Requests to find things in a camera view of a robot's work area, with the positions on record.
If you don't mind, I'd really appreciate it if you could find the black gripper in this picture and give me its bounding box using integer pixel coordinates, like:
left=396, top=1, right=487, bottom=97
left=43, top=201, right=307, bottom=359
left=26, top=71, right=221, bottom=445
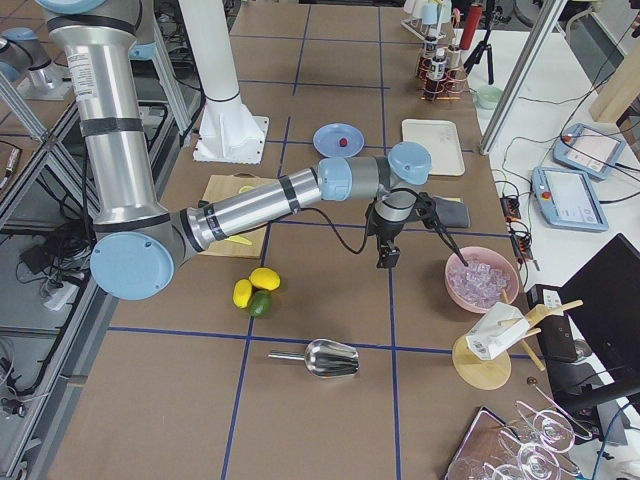
left=365, top=192, right=468, bottom=269

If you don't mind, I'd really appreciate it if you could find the blue plastic plate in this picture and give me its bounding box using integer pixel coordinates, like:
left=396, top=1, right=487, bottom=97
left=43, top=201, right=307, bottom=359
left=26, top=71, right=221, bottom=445
left=312, top=123, right=365, bottom=158

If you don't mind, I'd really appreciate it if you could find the blue teach pendant far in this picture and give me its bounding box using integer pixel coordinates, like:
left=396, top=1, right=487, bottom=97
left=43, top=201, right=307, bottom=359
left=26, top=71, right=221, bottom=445
left=553, top=123, right=627, bottom=181

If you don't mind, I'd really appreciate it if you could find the wooden stand with round base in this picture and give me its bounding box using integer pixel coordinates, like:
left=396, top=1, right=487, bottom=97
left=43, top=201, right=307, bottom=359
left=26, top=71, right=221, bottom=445
left=452, top=300, right=583, bottom=390

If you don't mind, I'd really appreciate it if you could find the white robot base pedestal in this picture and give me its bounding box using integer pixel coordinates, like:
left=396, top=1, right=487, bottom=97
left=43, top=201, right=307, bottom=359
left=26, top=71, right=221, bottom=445
left=179, top=0, right=269, bottom=165

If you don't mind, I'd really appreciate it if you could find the green lime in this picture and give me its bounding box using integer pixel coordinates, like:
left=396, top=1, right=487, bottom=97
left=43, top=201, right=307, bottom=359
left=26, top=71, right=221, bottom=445
left=247, top=290, right=273, bottom=318

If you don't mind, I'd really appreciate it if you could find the blue teach pendant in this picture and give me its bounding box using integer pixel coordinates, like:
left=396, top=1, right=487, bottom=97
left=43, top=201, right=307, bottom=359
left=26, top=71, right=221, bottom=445
left=553, top=123, right=627, bottom=181
left=531, top=167, right=609, bottom=232

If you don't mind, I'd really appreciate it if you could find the yellow plastic knife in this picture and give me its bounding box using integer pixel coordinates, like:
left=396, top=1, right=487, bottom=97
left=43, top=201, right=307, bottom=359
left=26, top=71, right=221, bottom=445
left=226, top=235, right=253, bottom=246

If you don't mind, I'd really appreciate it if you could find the copper wire bottle rack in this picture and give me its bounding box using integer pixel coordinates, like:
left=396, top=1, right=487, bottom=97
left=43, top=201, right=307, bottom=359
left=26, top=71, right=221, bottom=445
left=415, top=36, right=468, bottom=101

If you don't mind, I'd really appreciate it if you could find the whole lemon lower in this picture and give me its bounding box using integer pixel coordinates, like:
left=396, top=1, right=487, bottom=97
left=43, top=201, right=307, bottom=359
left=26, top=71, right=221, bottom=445
left=232, top=279, right=253, bottom=309

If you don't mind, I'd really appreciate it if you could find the whole lemon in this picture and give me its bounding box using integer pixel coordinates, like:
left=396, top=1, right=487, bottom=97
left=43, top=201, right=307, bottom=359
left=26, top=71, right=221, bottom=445
left=249, top=267, right=281, bottom=291
left=232, top=279, right=253, bottom=309

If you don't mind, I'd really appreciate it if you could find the cream bear tray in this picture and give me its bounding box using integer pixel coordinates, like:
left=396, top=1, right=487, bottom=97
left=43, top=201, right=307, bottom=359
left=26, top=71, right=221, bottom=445
left=401, top=119, right=465, bottom=177

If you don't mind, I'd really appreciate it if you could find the wooden cutting board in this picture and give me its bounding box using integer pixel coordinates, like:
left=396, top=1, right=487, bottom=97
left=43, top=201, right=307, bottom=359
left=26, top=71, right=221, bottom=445
left=201, top=174, right=271, bottom=259

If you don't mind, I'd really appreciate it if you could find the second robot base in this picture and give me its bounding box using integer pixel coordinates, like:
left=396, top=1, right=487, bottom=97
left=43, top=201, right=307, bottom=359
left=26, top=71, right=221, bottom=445
left=1, top=27, right=73, bottom=101

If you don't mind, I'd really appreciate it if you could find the black mini tripod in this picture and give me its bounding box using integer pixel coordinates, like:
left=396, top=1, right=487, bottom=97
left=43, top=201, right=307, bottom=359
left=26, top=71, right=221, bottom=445
left=464, top=7, right=502, bottom=85

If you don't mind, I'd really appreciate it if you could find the aluminium frame post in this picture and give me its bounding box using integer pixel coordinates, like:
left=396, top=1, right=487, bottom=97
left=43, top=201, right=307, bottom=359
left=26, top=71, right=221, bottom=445
left=479, top=0, right=567, bottom=155

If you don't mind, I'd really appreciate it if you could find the white carton on stand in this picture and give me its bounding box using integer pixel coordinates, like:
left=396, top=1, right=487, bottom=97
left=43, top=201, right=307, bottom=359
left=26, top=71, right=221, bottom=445
left=465, top=302, right=530, bottom=361

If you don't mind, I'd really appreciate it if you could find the pink bowl of ice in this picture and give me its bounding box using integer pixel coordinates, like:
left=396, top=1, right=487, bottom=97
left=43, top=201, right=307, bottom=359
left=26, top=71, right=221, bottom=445
left=444, top=246, right=520, bottom=313

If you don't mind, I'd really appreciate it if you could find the black monitor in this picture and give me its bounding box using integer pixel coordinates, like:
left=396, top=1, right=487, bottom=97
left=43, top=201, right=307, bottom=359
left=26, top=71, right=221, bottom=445
left=549, top=233, right=639, bottom=413

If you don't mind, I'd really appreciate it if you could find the whole lemon upper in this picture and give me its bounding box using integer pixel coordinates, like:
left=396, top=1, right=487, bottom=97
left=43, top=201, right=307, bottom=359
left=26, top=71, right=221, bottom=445
left=249, top=267, right=281, bottom=291

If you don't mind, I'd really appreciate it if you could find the white wire cup rack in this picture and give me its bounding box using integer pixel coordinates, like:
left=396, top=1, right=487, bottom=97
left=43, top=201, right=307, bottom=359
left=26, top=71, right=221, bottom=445
left=401, top=0, right=452, bottom=40

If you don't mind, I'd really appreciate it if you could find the grey folded cloth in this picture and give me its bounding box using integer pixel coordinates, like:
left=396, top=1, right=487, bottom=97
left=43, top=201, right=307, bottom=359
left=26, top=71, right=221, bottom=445
left=432, top=197, right=471, bottom=228

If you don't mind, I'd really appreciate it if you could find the clear glass cups tray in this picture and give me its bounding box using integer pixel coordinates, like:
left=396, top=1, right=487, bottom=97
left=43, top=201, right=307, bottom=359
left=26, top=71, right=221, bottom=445
left=444, top=400, right=593, bottom=479

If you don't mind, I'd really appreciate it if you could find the green bowl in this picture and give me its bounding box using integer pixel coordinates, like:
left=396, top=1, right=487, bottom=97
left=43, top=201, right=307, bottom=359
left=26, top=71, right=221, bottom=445
left=475, top=85, right=503, bottom=110

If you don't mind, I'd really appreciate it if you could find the red cylinder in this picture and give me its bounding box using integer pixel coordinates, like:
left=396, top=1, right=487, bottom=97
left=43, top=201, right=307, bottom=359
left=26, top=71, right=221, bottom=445
left=459, top=3, right=484, bottom=51

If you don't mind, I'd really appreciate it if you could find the blue teach pendant near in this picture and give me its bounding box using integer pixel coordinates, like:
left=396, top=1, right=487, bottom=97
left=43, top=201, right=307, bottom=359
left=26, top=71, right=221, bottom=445
left=531, top=167, right=609, bottom=232

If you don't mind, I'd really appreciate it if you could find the metal ice scoop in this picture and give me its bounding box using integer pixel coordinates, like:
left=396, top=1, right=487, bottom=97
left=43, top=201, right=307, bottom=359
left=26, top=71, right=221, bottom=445
left=268, top=339, right=360, bottom=378

